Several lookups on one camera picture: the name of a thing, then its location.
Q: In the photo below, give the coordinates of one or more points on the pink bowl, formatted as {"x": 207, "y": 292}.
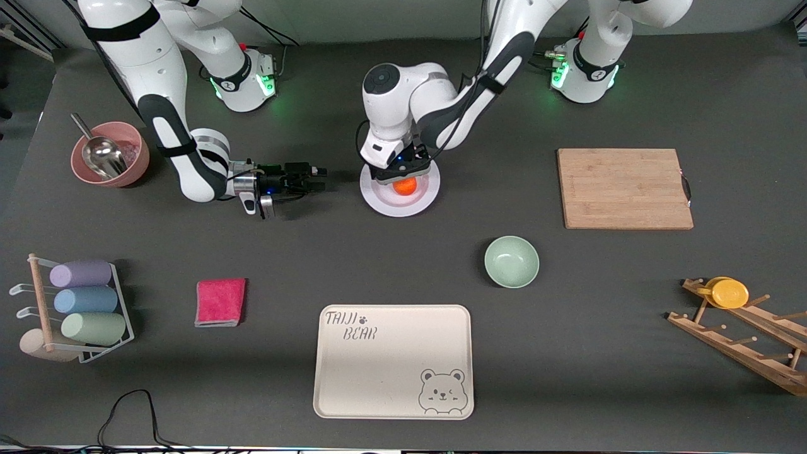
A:
{"x": 137, "y": 157}

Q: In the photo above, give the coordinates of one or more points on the dark grey table cover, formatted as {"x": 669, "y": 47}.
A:
{"x": 403, "y": 277}

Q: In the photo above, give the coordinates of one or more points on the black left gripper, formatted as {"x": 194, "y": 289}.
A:
{"x": 410, "y": 165}

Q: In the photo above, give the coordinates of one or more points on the wooden cutting board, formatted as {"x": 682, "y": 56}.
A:
{"x": 621, "y": 189}

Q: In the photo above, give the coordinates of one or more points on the light wooden slat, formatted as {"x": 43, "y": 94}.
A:
{"x": 31, "y": 47}

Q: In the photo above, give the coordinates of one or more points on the purple cup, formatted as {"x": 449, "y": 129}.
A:
{"x": 82, "y": 273}

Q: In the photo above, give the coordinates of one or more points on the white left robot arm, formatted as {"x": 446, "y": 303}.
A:
{"x": 435, "y": 101}

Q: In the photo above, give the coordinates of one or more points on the white round plate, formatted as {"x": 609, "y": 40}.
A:
{"x": 403, "y": 203}

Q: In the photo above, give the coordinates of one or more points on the yellow mug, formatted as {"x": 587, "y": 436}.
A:
{"x": 730, "y": 294}

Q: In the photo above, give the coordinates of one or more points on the wooden peg rack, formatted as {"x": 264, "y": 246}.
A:
{"x": 737, "y": 343}

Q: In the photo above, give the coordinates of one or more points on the blue cup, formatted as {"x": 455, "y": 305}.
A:
{"x": 87, "y": 300}

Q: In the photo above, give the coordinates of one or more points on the green cup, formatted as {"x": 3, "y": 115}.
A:
{"x": 94, "y": 328}

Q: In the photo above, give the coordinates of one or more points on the orange fruit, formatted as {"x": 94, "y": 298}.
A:
{"x": 405, "y": 186}

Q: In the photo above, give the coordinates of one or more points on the metal scoop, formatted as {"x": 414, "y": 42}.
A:
{"x": 101, "y": 151}

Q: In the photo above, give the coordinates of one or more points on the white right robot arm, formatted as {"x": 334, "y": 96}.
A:
{"x": 151, "y": 75}

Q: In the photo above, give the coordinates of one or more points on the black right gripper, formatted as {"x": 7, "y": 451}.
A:
{"x": 277, "y": 177}

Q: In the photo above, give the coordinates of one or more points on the pink folded cloth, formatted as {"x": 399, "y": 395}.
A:
{"x": 219, "y": 301}

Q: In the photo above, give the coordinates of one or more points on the pale green bowl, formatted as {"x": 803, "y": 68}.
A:
{"x": 511, "y": 261}

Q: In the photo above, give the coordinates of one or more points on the beige cup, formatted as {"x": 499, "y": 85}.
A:
{"x": 31, "y": 345}

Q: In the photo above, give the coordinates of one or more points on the cream bear print tray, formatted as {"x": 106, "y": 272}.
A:
{"x": 384, "y": 372}

